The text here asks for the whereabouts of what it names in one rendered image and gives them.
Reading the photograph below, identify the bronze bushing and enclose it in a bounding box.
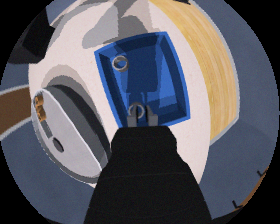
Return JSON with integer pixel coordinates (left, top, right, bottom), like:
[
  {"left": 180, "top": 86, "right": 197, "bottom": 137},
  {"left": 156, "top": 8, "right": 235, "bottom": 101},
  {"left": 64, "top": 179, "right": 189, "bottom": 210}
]
[
  {"left": 38, "top": 111, "right": 46, "bottom": 122},
  {"left": 36, "top": 95, "right": 44, "bottom": 106},
  {"left": 35, "top": 105, "right": 43, "bottom": 114}
]

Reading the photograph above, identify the blue plastic crate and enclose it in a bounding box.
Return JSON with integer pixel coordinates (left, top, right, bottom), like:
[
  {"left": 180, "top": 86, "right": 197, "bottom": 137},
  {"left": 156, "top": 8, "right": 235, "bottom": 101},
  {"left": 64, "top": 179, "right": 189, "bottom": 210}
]
[{"left": 94, "top": 31, "right": 191, "bottom": 128}]

